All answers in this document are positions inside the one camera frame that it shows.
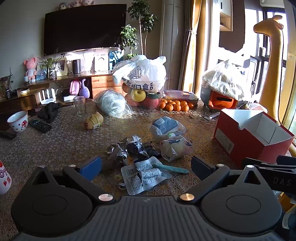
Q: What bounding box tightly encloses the silver printed sachet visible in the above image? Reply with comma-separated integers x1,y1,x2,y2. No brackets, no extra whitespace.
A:
121,156,173,195

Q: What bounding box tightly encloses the yellow apple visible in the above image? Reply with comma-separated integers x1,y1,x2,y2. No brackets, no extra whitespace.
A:
131,89,147,102

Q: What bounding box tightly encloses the white router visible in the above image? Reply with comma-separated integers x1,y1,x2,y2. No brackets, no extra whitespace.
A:
38,88,57,104

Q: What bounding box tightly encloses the large clear plastic bag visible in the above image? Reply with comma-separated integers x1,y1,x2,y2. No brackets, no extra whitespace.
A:
202,47,252,101

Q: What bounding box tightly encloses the red apple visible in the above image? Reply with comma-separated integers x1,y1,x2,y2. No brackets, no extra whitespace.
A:
141,97,161,110
125,93,142,107

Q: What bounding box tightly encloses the clear plastic lidded box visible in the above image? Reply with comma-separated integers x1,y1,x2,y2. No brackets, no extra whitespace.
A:
163,89,199,109

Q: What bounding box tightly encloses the white plastic shopping bag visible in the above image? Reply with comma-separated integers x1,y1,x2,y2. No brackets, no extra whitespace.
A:
112,55,167,93

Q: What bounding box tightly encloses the blue picture frame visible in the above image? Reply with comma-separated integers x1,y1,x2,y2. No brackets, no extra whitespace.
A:
108,49,125,68

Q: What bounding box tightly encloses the pink plush doll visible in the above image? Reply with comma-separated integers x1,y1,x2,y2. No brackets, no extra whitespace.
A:
23,57,38,82

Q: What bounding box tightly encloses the wooden television cabinet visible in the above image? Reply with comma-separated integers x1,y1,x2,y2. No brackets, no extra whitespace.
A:
0,71,125,116

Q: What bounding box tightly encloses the small wooden box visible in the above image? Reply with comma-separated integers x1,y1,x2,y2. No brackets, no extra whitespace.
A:
17,87,30,98

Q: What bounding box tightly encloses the dark cloth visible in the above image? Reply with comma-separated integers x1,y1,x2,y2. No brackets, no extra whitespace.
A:
37,102,62,124

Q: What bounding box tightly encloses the white square appliance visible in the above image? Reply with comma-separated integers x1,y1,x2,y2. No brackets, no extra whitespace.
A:
93,54,110,72

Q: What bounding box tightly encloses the clear glass fruit bowl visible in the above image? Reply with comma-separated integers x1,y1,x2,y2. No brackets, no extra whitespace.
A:
121,77,167,110

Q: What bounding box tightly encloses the black television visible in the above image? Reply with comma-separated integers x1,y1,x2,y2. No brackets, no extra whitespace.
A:
43,4,127,57

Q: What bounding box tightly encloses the grey cylinder speaker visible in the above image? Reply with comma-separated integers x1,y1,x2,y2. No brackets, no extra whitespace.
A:
72,59,82,75

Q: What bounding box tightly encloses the pink backpack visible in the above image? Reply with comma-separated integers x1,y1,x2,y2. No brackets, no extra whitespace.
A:
69,80,81,95

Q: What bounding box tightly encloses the white mushroom print bowl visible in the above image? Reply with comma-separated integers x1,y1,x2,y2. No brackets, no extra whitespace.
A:
7,111,28,133

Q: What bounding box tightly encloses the small plant patterned vase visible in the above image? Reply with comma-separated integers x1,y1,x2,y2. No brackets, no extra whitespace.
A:
5,68,14,99

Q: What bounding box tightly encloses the pile of tangerines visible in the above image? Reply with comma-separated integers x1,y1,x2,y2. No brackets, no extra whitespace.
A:
159,98,195,112

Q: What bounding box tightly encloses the drinking glass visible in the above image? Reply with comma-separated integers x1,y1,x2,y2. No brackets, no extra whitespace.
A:
73,96,87,116

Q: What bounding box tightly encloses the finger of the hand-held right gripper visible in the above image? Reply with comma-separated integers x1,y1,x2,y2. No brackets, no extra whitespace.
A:
277,156,296,166
245,158,296,172

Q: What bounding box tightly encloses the clear bag of greens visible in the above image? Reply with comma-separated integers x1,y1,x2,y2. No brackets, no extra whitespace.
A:
94,89,133,118

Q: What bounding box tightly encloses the potted green tree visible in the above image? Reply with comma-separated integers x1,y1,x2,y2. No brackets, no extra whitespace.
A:
114,0,159,61

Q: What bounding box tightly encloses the glass snack jar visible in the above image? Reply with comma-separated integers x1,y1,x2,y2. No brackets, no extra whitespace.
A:
0,77,10,100

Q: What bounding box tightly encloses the pale bun packet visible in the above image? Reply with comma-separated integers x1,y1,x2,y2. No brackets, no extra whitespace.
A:
160,136,193,162

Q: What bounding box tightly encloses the crumpled silver foil packet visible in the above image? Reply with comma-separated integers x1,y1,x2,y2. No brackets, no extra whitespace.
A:
106,141,128,171

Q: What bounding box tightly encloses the grass plant in vase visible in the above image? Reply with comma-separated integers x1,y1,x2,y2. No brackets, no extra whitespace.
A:
38,47,67,80

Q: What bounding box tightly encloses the black remote control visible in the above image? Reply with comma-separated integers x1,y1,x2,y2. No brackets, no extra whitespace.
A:
28,119,52,133
0,131,17,140

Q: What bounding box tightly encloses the blue white bread packet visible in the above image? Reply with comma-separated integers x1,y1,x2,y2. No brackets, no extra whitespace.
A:
150,116,186,142

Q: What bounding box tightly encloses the yellow giraffe toy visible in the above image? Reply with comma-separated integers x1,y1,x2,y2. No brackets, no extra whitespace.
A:
253,15,296,157

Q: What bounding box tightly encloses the white standing air conditioner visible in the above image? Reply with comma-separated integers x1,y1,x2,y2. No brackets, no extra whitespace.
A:
159,0,185,92

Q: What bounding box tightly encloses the photo frame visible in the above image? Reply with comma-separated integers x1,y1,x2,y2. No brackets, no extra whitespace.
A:
54,57,68,77

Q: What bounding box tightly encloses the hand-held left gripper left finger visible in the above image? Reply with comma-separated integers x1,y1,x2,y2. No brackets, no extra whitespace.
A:
32,156,116,205

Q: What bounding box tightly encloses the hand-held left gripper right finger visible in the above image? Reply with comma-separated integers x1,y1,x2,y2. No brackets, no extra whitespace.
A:
179,156,272,205

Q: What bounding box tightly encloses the white strawberry print cup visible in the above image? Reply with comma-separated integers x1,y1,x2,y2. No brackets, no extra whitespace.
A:
0,160,12,195

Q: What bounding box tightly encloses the small blue photo card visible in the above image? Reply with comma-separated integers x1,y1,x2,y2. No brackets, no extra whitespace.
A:
36,61,49,81

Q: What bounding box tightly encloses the yellow toy figure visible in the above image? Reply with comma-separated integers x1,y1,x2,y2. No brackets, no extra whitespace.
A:
84,112,104,131

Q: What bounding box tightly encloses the purple vase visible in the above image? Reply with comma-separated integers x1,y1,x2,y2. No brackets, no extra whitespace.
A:
79,78,90,99

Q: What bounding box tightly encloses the dark snack packet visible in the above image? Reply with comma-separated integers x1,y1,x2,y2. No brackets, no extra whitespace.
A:
126,136,149,160
143,141,162,159

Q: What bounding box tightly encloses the yellow curtain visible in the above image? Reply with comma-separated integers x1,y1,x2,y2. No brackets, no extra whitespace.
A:
183,0,208,92

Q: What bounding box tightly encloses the red cardboard box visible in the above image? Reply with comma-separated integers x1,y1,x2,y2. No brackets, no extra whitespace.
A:
213,109,295,168

